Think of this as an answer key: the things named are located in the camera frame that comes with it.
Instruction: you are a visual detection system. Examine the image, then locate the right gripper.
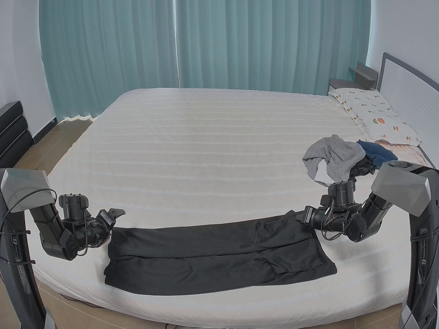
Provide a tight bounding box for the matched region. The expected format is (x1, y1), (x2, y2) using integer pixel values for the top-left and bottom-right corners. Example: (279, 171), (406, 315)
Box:
(297, 207), (324, 230)

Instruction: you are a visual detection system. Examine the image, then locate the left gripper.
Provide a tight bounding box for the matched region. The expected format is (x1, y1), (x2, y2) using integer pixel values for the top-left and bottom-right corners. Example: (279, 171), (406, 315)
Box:
(87, 209), (126, 244)

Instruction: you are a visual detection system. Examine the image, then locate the black T-shirt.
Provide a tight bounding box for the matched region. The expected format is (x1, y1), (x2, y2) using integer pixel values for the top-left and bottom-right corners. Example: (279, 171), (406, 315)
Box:
(104, 210), (338, 297)

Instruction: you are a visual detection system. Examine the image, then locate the pile of clothes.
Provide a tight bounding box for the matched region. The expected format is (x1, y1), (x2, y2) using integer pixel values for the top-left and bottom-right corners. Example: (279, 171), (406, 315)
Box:
(302, 134), (398, 186)

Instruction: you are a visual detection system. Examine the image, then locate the bed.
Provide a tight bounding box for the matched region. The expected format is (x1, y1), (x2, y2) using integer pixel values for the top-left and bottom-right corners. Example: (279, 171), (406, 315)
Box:
(31, 52), (439, 325)

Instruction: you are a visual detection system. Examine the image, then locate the white printed pillow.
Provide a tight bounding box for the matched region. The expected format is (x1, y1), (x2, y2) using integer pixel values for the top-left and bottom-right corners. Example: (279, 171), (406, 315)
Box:
(329, 88), (422, 146)

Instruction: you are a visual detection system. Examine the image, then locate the black chest of drawers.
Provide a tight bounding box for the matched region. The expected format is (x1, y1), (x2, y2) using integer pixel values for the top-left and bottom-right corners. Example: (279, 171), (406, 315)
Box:
(0, 101), (35, 165)

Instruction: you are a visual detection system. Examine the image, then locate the grey bedside table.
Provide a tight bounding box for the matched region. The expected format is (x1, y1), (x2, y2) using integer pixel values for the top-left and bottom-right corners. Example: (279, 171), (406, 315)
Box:
(329, 62), (379, 92)

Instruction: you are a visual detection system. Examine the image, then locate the blue-green curtain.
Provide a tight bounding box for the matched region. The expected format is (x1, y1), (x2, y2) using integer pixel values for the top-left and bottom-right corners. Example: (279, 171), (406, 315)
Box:
(39, 0), (180, 121)
(176, 0), (372, 97)

